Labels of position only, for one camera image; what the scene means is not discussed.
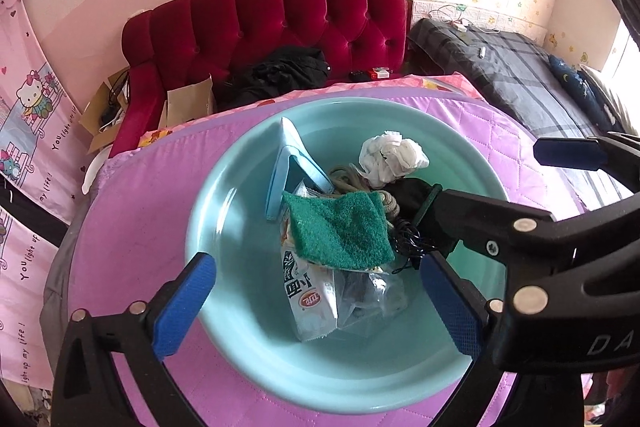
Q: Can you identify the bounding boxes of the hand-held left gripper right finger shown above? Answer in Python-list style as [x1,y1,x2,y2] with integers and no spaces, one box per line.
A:
[420,251,585,427]

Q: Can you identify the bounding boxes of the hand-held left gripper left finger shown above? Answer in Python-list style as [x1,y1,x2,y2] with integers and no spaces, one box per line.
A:
[50,252,218,427]

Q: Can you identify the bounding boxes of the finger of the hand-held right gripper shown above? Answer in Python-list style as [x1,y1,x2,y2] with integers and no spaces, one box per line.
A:
[532,133,640,192]
[422,188,640,314]

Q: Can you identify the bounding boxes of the teal plastic basin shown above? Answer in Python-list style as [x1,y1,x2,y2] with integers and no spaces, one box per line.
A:
[186,98,511,413]

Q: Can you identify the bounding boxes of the black earphones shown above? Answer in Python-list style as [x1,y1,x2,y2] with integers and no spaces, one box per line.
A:
[390,217,441,275]

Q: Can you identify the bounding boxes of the black glove with green cuff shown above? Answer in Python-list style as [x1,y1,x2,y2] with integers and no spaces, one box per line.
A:
[385,178,443,233]

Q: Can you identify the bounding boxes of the clear plastic bag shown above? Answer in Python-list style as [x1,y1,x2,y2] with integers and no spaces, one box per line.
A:
[332,264,408,333]

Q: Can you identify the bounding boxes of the white plastic bag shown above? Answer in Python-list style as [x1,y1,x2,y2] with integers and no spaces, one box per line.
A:
[357,132,431,188]

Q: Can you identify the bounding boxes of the snack packet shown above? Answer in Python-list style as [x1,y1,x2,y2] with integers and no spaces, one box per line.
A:
[279,187,341,344]

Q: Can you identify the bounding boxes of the green scouring pad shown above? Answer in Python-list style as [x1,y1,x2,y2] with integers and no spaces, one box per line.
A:
[281,191,396,270]

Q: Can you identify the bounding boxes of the olive rope bundle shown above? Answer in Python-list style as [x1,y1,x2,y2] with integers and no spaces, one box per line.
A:
[327,164,401,218]

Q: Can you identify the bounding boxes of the blue face mask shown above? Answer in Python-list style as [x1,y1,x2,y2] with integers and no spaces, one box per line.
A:
[265,117,335,222]

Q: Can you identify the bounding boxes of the navy star print pillow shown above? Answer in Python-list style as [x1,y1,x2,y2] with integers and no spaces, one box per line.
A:
[547,53,616,128]

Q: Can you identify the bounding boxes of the white pillow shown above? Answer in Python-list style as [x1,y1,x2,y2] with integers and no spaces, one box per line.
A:
[580,64,640,134]

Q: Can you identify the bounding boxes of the purple quilted mat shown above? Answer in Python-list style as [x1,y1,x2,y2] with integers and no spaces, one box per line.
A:
[67,89,591,427]

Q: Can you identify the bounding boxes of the grey plaid bed sheet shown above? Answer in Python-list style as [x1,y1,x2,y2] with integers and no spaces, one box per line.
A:
[407,17,636,202]

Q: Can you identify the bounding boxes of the pink cartoon cat curtain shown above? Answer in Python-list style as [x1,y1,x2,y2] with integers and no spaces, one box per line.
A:
[0,0,87,210]
[0,207,76,390]

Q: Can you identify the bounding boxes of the white curved plastic piece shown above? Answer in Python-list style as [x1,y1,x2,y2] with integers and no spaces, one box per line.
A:
[81,142,114,196]

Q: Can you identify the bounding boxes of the open cardboard box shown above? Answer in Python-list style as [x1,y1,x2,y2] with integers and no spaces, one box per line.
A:
[80,67,132,155]

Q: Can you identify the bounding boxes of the pink printed sheet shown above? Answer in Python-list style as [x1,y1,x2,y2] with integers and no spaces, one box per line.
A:
[139,74,481,148]

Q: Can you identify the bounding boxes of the black clothes pile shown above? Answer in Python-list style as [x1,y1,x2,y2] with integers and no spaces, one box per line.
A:
[220,46,331,110]

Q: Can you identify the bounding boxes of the red tufted velvet sofa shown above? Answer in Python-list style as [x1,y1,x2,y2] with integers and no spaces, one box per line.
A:
[107,0,407,158]

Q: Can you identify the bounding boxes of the white charger cable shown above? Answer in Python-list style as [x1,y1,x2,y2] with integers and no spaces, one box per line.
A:
[430,4,501,32]

